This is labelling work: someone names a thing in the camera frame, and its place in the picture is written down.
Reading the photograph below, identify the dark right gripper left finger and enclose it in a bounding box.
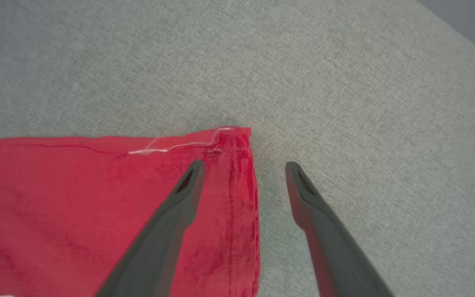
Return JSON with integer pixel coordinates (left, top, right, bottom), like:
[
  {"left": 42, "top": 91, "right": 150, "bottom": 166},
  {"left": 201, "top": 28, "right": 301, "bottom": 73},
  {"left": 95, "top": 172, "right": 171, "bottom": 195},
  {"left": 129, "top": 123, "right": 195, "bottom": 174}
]
[{"left": 94, "top": 160, "right": 206, "bottom": 297}]

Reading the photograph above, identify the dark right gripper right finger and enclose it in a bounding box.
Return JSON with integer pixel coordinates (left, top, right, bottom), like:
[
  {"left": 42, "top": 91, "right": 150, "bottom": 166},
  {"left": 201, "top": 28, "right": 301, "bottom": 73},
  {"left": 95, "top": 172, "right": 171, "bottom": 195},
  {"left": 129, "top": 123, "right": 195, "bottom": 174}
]
[{"left": 285, "top": 161, "right": 395, "bottom": 297}]

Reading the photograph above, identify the red and white garment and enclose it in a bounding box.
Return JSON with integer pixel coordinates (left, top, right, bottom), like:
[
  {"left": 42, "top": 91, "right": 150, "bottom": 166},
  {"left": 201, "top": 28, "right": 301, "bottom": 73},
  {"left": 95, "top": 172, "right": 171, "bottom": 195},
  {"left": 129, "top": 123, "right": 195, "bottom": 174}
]
[{"left": 0, "top": 126, "right": 261, "bottom": 297}]

